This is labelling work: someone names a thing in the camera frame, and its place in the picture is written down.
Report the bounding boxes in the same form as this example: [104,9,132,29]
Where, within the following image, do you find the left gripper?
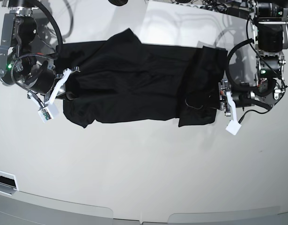
[218,79,254,117]

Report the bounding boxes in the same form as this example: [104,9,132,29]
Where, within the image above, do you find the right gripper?
[27,62,80,108]

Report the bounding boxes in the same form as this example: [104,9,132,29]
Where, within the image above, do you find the black t-shirt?
[55,29,228,128]

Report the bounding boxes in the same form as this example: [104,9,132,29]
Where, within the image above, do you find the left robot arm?
[219,0,288,116]

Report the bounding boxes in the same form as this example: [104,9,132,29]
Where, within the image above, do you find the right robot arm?
[0,0,77,109]

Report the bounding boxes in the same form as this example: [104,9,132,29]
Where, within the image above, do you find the white slotted table fixture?
[0,170,19,196]

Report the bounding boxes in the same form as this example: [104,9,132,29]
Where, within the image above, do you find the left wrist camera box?
[226,120,242,135]

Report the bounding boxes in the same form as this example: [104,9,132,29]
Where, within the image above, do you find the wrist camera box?
[226,120,242,135]
[38,104,59,123]

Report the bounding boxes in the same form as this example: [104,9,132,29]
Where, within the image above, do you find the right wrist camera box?
[38,104,59,123]

